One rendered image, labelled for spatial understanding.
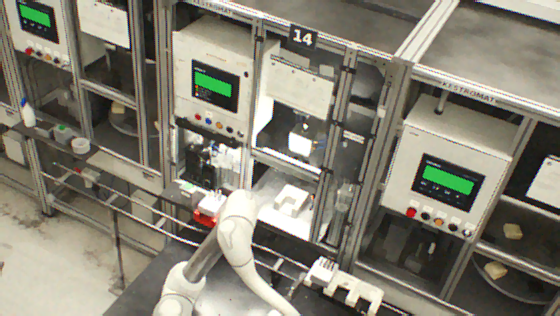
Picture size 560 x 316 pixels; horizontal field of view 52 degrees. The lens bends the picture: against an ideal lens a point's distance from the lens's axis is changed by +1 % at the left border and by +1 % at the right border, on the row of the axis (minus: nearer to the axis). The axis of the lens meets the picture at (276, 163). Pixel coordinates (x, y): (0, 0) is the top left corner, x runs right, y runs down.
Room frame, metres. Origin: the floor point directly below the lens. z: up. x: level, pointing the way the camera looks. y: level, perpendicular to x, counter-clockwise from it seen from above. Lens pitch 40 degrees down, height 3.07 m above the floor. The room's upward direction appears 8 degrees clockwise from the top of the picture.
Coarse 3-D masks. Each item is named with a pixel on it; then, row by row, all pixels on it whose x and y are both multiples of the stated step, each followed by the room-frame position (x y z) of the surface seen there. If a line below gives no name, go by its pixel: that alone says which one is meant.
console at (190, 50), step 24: (192, 48) 2.24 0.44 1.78; (216, 48) 2.19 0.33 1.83; (192, 72) 2.22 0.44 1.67; (216, 72) 2.17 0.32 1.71; (240, 72) 2.14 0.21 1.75; (192, 96) 2.22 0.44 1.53; (240, 96) 2.14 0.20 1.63; (192, 120) 2.24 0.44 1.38; (216, 120) 2.18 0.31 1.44; (240, 120) 2.14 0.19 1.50
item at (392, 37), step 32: (224, 0) 2.28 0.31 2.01; (256, 0) 2.32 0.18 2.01; (288, 0) 2.36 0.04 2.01; (320, 0) 2.41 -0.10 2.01; (384, 0) 2.50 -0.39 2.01; (416, 0) 2.54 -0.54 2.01; (320, 32) 2.06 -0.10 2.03; (352, 32) 2.14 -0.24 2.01; (384, 32) 2.18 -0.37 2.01; (416, 32) 2.18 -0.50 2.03; (384, 64) 1.91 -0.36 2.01; (384, 96) 1.91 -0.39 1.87; (256, 224) 2.27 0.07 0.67; (288, 256) 2.18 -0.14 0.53; (320, 256) 2.11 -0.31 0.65
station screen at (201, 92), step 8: (200, 72) 2.19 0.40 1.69; (208, 72) 2.18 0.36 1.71; (224, 80) 2.15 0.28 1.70; (200, 88) 2.19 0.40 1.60; (232, 88) 2.13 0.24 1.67; (200, 96) 2.19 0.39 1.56; (208, 96) 2.18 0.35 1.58; (216, 96) 2.16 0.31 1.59; (224, 96) 2.14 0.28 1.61; (232, 96) 2.13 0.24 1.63; (216, 104) 2.16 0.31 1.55; (224, 104) 2.14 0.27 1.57
